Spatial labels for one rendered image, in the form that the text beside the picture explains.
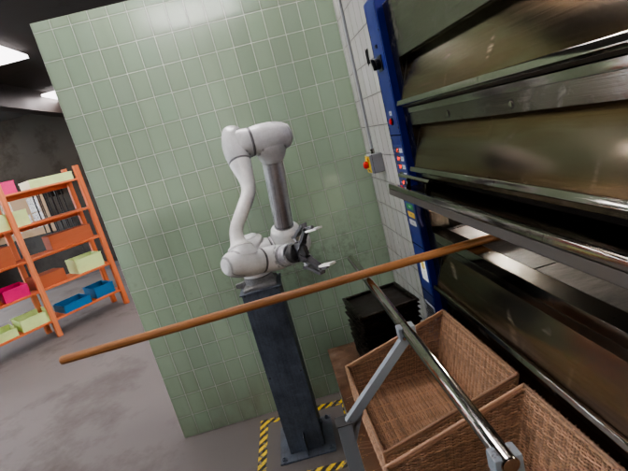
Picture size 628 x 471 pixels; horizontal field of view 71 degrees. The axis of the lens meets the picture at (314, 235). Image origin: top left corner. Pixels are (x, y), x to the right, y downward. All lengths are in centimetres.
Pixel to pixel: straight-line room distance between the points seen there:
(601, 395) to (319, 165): 192
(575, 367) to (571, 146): 55
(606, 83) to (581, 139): 13
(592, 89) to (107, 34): 239
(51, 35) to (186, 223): 121
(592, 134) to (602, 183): 10
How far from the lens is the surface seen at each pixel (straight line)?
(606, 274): 79
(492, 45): 122
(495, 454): 80
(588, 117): 102
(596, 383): 124
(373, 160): 236
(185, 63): 270
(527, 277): 135
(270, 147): 202
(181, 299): 284
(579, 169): 101
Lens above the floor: 171
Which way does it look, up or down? 13 degrees down
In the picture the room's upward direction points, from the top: 15 degrees counter-clockwise
